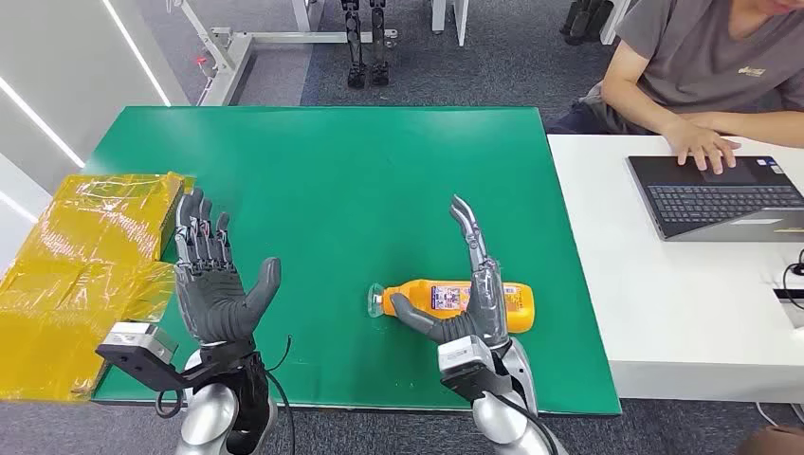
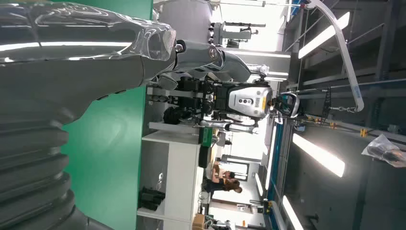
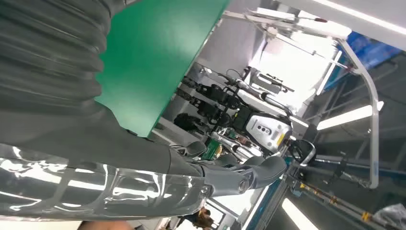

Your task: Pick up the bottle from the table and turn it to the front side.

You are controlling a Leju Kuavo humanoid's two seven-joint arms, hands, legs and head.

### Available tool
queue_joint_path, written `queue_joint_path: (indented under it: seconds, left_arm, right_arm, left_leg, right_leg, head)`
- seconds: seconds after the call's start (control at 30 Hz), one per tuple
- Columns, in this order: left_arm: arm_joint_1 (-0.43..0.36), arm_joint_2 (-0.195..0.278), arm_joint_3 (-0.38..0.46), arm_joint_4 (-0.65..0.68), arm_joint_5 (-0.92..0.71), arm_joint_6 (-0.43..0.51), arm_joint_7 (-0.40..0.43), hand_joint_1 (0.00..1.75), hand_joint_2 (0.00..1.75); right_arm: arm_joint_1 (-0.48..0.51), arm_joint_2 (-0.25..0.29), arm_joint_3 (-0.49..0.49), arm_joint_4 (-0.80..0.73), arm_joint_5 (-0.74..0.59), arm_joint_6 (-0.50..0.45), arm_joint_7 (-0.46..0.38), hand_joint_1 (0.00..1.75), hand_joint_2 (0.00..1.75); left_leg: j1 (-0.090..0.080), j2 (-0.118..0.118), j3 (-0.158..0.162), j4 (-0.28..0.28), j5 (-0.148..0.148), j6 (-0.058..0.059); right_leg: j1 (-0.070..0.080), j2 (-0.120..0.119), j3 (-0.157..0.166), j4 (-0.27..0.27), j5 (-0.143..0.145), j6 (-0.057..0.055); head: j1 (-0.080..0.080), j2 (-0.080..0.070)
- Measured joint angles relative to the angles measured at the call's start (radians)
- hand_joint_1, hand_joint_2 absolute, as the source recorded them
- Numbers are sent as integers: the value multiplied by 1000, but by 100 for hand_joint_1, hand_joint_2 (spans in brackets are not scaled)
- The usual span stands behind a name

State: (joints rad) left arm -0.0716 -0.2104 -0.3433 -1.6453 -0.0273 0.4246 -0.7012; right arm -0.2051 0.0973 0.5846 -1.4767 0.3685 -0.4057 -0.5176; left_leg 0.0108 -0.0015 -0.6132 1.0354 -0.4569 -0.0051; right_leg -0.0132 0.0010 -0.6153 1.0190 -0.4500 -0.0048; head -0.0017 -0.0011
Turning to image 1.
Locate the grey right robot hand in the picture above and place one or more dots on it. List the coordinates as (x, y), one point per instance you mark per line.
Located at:
(487, 308)

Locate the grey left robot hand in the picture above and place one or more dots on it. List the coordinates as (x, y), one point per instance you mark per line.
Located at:
(210, 295)

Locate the orange juice bottle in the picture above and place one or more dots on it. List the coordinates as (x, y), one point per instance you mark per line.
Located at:
(414, 298)

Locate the person's left forearm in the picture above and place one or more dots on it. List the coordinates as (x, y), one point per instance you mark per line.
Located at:
(754, 125)

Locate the person's right forearm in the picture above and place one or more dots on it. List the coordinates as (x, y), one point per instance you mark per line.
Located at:
(634, 107)

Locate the yellow taped cardboard box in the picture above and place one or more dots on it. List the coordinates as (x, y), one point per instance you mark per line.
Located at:
(82, 264)

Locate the green table mat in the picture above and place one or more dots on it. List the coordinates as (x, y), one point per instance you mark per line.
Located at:
(377, 188)

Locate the white desk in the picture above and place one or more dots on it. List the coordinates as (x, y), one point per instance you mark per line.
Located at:
(659, 301)

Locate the dark grey laptop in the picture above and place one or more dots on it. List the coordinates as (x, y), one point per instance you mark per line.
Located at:
(710, 201)

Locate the person's right hand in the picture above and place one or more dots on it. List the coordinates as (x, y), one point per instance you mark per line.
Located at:
(700, 147)

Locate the black robot leg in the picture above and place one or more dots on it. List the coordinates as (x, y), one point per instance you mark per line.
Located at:
(379, 44)
(355, 44)

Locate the white desk socket box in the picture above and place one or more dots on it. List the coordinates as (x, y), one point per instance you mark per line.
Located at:
(793, 308)

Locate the white slanted furniture leg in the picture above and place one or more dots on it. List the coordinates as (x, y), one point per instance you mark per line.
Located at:
(614, 22)

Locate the person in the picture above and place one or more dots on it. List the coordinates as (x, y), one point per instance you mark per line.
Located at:
(691, 56)

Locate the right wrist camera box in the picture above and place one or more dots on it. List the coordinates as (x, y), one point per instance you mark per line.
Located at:
(462, 358)

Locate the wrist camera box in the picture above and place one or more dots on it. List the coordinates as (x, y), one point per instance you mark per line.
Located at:
(135, 342)
(462, 358)

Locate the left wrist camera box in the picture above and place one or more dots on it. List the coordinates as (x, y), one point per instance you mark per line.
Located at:
(135, 342)

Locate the white metal stand frame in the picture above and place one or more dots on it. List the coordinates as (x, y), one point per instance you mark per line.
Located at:
(229, 53)

